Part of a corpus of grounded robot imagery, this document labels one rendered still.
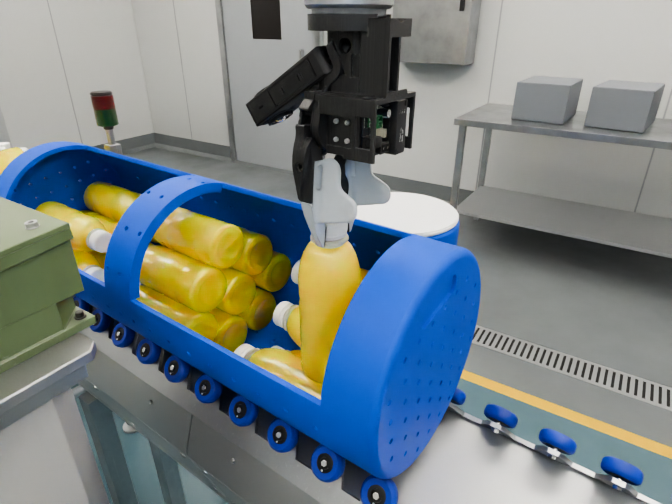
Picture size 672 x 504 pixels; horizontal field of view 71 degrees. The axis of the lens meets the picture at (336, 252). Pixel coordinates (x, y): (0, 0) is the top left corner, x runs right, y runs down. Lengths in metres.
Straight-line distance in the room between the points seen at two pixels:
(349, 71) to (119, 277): 0.46
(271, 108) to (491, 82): 3.53
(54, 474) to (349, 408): 0.34
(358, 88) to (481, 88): 3.57
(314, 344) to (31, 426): 0.30
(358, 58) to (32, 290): 0.39
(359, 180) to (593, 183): 3.52
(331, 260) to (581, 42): 3.44
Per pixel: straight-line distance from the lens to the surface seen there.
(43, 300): 0.56
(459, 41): 3.79
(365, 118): 0.41
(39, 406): 0.58
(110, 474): 1.50
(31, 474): 0.63
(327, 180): 0.44
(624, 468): 0.70
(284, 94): 0.46
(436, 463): 0.70
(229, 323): 0.77
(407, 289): 0.47
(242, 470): 0.76
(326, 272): 0.49
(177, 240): 0.75
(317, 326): 0.52
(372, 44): 0.41
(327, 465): 0.64
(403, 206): 1.19
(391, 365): 0.46
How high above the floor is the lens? 1.46
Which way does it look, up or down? 27 degrees down
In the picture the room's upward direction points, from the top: straight up
